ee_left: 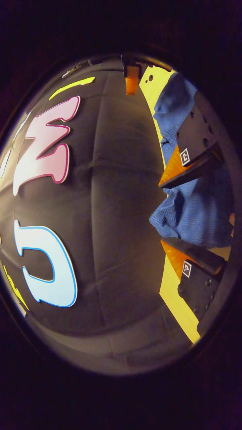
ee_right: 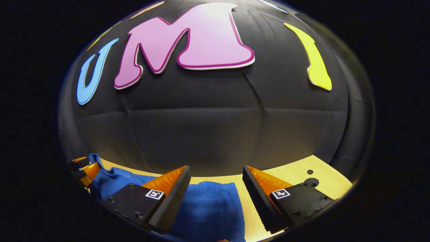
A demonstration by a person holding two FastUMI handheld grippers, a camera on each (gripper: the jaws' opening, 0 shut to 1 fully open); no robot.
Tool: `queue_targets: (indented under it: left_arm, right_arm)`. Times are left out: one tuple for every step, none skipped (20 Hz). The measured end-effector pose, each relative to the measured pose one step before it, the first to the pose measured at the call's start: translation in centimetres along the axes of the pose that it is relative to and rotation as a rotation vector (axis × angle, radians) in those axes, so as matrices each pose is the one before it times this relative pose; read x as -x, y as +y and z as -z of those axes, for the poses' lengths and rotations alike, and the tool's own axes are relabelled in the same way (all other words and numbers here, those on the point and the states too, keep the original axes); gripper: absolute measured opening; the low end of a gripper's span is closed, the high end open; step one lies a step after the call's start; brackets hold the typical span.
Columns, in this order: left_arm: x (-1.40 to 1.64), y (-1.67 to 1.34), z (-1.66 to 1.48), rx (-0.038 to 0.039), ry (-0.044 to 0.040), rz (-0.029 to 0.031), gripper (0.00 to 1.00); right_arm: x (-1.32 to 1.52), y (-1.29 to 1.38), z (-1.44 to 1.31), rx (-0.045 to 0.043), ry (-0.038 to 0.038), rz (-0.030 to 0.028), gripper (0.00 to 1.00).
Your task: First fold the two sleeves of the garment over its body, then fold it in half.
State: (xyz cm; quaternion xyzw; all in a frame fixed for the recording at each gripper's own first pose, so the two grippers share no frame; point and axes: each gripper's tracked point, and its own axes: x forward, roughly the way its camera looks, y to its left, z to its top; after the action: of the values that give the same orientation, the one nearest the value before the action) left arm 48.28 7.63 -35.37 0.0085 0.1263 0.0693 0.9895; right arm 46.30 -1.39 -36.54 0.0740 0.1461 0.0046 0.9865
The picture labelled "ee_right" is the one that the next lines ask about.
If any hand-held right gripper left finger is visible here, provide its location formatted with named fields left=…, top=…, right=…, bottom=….
left=101, top=165, right=191, bottom=235

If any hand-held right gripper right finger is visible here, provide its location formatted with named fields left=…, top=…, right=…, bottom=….
left=243, top=165, right=336, bottom=234

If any blue button shirt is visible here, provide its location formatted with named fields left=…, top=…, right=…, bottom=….
left=88, top=153, right=246, bottom=242

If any black backdrop cloth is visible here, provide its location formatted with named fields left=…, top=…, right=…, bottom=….
left=58, top=0, right=375, bottom=184

